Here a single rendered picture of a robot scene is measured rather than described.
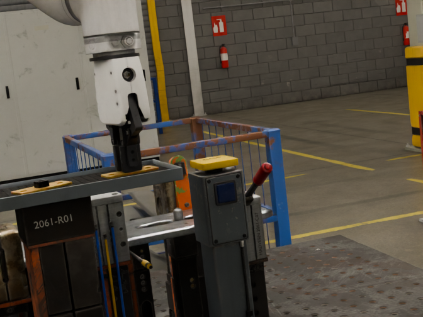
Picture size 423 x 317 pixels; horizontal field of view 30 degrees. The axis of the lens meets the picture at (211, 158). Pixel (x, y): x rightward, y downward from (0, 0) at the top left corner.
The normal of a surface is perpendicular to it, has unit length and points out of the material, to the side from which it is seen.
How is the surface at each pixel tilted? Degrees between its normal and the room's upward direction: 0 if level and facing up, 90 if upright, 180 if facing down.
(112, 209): 90
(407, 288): 0
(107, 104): 94
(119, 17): 90
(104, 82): 91
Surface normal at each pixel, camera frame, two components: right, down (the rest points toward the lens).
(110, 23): 0.11, 0.13
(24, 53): 0.31, 0.10
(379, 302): -0.11, -0.98
